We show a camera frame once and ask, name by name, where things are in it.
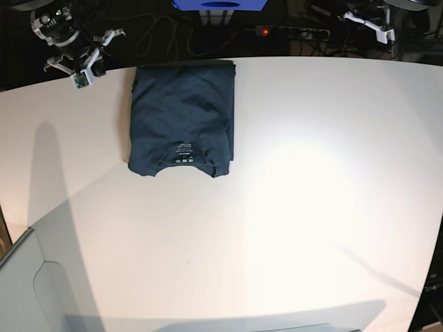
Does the black power strip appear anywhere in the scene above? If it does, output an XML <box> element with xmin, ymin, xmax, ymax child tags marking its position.
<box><xmin>255</xmin><ymin>25</ymin><xmax>330</xmax><ymax>41</ymax></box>

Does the blue box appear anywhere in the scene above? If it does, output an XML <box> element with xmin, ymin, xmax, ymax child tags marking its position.
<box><xmin>172</xmin><ymin>0</ymin><xmax>267</xmax><ymax>11</ymax></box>

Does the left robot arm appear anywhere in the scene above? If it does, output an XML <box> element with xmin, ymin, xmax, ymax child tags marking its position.
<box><xmin>339</xmin><ymin>0</ymin><xmax>441</xmax><ymax>44</ymax></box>

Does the dark blue T-shirt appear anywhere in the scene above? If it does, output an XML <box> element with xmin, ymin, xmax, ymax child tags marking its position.
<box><xmin>128</xmin><ymin>61</ymin><xmax>236</xmax><ymax>178</ymax></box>

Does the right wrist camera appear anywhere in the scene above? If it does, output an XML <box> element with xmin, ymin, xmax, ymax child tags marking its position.
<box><xmin>70</xmin><ymin>68</ymin><xmax>95</xmax><ymax>89</ymax></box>

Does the white aluminium post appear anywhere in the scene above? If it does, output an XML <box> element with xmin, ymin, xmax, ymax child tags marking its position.
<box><xmin>199</xmin><ymin>10</ymin><xmax>233</xmax><ymax>26</ymax></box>

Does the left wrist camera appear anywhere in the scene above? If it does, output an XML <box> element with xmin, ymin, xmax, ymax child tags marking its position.
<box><xmin>376</xmin><ymin>29</ymin><xmax>396</xmax><ymax>44</ymax></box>

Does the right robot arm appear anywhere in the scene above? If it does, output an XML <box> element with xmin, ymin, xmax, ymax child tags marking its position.
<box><xmin>1</xmin><ymin>1</ymin><xmax>125</xmax><ymax>89</ymax></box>

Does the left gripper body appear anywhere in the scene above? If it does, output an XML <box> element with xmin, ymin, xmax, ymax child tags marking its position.
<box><xmin>339</xmin><ymin>8</ymin><xmax>395</xmax><ymax>33</ymax></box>

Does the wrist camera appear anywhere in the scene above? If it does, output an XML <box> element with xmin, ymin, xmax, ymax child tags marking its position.
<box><xmin>376</xmin><ymin>29</ymin><xmax>396</xmax><ymax>44</ymax></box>
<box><xmin>70</xmin><ymin>68</ymin><xmax>95</xmax><ymax>89</ymax></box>

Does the grey coiled cable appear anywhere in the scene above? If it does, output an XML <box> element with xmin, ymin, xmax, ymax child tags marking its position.
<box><xmin>134</xmin><ymin>13</ymin><xmax>239</xmax><ymax>59</ymax></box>

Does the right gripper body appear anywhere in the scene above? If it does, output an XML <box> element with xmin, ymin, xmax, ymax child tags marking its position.
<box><xmin>30</xmin><ymin>6</ymin><xmax>125</xmax><ymax>75</ymax></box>

